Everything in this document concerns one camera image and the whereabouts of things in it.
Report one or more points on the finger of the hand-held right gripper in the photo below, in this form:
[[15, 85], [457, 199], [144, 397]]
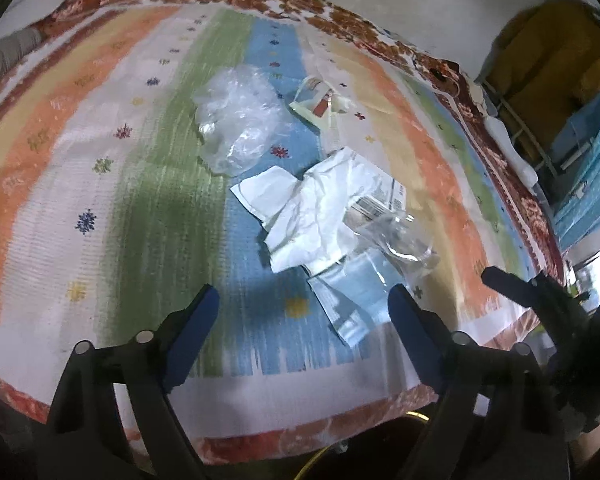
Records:
[[507, 282]]

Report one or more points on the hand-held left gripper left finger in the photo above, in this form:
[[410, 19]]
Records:
[[196, 322]]

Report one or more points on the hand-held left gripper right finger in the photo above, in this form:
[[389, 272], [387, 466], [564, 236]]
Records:
[[411, 330]]

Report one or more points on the white blue medicine box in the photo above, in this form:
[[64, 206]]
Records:
[[352, 300]]

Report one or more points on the black bin with gold rim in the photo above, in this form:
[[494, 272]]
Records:
[[370, 460]]

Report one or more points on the white paper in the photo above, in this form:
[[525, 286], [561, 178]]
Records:
[[310, 210]]

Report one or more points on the clear plastic container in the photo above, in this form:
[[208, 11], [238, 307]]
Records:
[[402, 242]]

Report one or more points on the striped woven mat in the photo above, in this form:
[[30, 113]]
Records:
[[130, 210]]

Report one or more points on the blue woven basket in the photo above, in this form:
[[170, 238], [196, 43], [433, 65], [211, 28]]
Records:
[[597, 180]]

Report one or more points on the white metal rack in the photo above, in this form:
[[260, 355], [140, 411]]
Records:
[[527, 135]]

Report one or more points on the crumpled clear plastic bag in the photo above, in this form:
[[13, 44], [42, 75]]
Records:
[[237, 120]]

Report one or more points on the yellow chair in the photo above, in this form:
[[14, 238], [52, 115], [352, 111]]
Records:
[[555, 45]]

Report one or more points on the small yellow torn packet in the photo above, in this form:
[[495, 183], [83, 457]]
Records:
[[317, 102]]

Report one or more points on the grey pillow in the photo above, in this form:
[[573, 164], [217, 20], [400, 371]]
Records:
[[2, 57]]

